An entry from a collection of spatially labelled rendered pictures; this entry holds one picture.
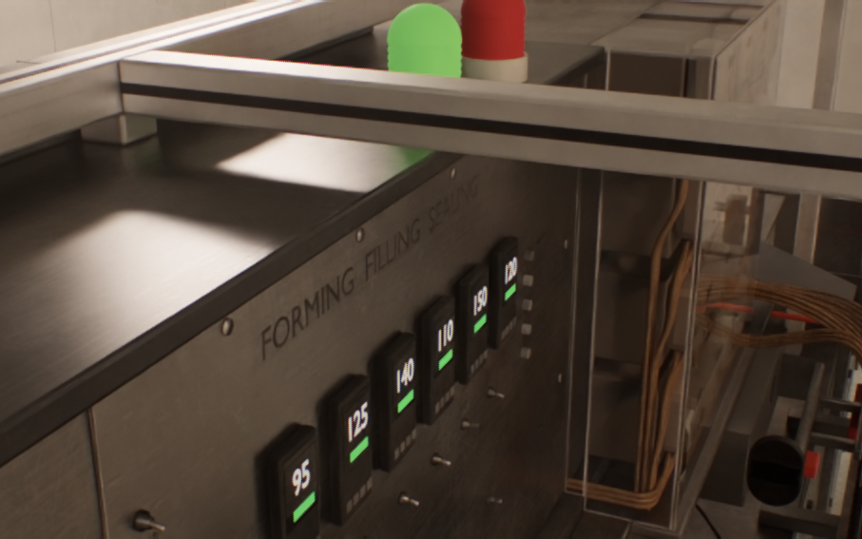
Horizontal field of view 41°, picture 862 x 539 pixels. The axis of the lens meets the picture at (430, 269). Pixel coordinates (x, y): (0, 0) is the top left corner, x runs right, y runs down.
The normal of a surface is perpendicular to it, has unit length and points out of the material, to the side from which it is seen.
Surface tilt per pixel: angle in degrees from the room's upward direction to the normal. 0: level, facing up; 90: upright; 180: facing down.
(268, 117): 90
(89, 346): 0
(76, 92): 90
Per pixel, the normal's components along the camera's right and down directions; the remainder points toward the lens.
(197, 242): 0.00, -0.93
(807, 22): -0.39, 0.33
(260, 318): 0.92, 0.14
